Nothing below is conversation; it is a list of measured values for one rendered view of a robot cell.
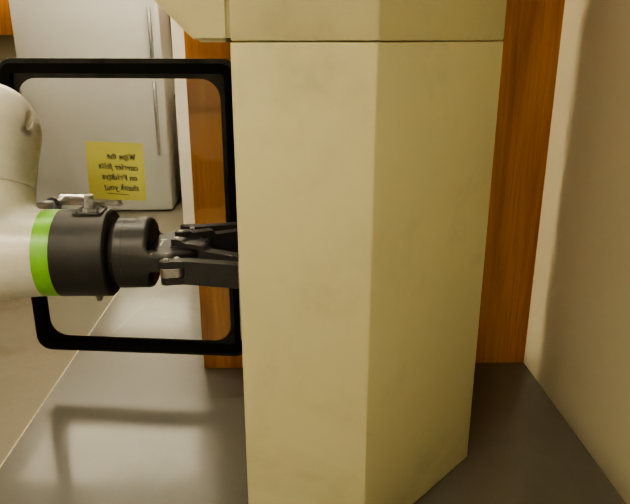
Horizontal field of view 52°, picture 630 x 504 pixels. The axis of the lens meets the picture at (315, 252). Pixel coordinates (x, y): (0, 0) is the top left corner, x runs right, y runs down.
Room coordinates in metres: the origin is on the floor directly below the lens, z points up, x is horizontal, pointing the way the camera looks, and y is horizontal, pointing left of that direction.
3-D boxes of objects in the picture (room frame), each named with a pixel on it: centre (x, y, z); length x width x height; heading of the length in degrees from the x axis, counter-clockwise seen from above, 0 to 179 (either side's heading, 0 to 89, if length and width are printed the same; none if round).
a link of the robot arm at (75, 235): (0.65, 0.24, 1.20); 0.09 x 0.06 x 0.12; 2
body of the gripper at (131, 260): (0.65, 0.16, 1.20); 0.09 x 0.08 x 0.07; 92
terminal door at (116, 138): (0.82, 0.24, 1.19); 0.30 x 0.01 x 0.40; 86
